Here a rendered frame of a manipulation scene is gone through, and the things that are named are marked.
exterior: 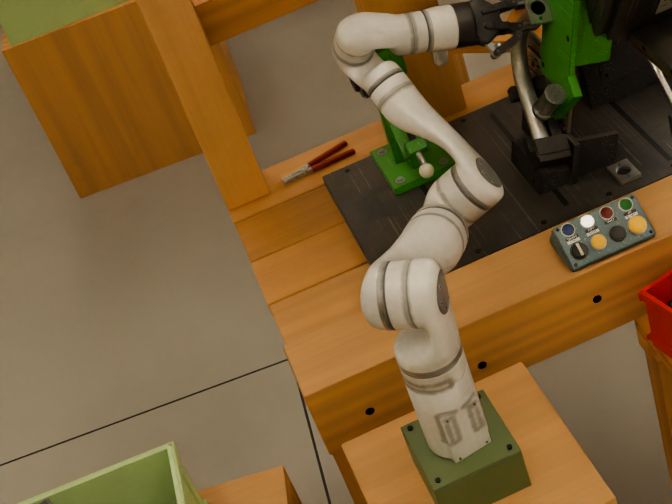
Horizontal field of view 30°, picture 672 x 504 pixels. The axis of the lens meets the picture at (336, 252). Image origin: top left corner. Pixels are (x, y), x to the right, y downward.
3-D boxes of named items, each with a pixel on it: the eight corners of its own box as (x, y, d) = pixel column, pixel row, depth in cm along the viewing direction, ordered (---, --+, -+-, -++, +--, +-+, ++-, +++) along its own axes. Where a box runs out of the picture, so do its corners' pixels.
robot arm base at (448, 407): (500, 435, 180) (475, 354, 169) (447, 469, 178) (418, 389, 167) (466, 399, 187) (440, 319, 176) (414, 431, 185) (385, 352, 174)
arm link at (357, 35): (422, -4, 207) (412, 23, 215) (333, 10, 204) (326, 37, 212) (434, 33, 205) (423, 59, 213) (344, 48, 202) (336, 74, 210)
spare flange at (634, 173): (607, 170, 223) (606, 166, 222) (627, 161, 223) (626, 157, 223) (621, 185, 219) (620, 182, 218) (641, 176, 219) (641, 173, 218)
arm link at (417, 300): (441, 241, 163) (469, 332, 174) (372, 247, 167) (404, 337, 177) (431, 291, 157) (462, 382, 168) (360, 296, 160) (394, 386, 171)
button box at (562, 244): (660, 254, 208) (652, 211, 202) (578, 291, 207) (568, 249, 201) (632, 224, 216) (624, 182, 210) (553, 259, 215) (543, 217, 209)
